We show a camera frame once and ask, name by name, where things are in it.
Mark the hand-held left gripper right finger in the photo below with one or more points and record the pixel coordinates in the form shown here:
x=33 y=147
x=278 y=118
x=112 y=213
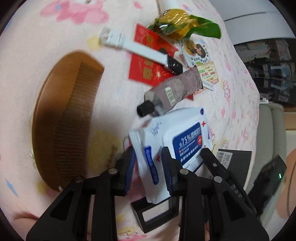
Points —
x=167 y=171

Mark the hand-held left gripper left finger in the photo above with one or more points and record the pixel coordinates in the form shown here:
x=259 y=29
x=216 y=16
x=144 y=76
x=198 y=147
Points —
x=130 y=171

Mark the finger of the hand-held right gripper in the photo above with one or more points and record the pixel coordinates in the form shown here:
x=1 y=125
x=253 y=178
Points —
x=214 y=162

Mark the black shoebox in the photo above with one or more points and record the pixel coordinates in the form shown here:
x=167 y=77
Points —
x=241 y=160

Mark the white wet wipes pack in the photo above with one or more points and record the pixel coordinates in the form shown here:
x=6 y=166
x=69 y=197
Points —
x=185 y=129

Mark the wooden comb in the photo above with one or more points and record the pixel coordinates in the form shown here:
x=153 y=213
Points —
x=48 y=115

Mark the person's right hand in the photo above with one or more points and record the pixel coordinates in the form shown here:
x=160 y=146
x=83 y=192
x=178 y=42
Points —
x=290 y=185

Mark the grey padded headboard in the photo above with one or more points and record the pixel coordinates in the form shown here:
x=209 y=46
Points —
x=272 y=129

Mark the orange paper card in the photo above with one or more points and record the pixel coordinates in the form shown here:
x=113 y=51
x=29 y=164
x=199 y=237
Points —
x=199 y=92

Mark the white power strip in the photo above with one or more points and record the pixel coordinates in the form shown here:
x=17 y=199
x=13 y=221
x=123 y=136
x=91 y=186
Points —
x=264 y=100

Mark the mauve tube with black cap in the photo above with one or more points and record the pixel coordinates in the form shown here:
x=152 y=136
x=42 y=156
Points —
x=175 y=90

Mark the red envelope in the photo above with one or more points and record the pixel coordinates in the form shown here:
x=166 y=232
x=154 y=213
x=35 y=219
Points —
x=143 y=69

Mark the open closet with clothes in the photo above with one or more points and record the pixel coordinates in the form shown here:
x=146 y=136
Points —
x=266 y=69

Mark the pink printed blanket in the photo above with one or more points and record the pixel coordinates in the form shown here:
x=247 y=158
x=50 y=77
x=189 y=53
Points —
x=92 y=34

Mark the white wardrobe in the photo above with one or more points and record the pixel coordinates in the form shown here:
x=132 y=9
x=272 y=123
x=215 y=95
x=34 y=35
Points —
x=259 y=25

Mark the yellow snack in green wrapper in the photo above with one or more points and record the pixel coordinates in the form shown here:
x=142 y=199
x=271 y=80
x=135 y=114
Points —
x=178 y=18

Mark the white bottle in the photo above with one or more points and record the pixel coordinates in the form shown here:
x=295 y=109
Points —
x=168 y=4

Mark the black square frame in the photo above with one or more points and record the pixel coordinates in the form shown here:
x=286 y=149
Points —
x=137 y=216

